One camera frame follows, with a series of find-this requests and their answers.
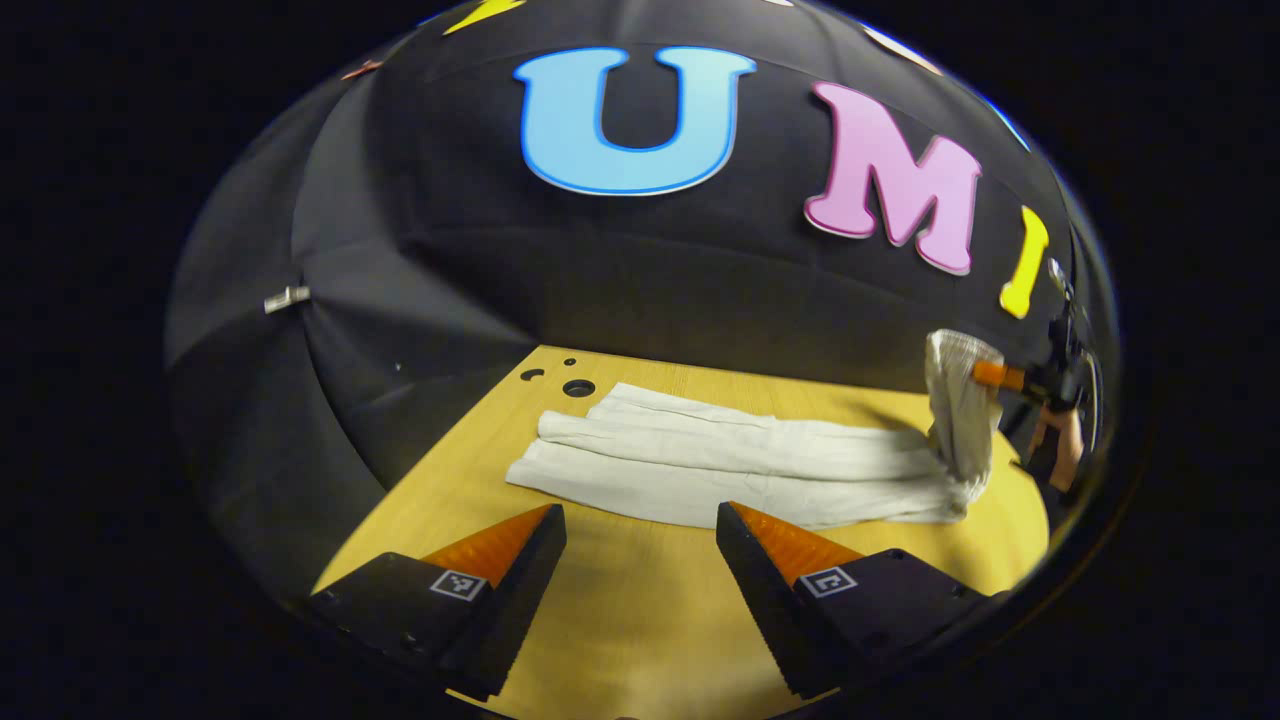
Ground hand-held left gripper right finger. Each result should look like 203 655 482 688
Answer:
715 501 1001 699

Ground white jeans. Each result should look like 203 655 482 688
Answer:
505 328 1006 531

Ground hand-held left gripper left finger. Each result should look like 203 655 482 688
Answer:
305 503 568 701

